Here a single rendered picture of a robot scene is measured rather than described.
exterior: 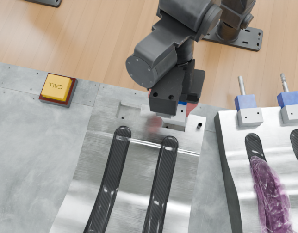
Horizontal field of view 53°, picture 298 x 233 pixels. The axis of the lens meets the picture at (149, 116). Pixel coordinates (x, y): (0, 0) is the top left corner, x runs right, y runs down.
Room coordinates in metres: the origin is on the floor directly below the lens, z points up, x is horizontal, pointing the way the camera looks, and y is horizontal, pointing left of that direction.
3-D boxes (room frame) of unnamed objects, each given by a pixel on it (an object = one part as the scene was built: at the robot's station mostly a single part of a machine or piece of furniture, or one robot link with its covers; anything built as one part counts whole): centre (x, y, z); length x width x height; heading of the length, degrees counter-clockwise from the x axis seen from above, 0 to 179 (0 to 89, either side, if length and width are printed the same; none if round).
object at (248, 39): (0.50, -0.22, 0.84); 0.20 x 0.07 x 0.08; 75
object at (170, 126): (0.21, -0.06, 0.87); 0.05 x 0.05 x 0.04; 77
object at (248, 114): (0.27, -0.24, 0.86); 0.13 x 0.05 x 0.05; 5
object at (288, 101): (0.28, -0.34, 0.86); 0.13 x 0.05 x 0.05; 5
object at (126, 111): (0.24, 0.05, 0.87); 0.05 x 0.05 x 0.04; 77
